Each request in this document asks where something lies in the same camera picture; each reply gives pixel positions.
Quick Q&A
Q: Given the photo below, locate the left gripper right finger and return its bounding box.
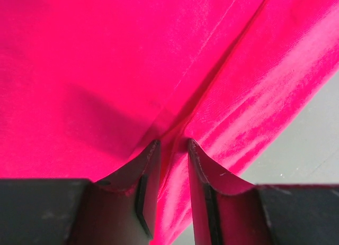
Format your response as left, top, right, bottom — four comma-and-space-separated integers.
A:
188, 139, 338, 244

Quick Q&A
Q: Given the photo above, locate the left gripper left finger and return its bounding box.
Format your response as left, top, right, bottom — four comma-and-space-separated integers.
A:
1, 140, 161, 244

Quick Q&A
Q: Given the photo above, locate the red t shirt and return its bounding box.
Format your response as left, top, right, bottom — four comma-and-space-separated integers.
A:
1, 0, 338, 244

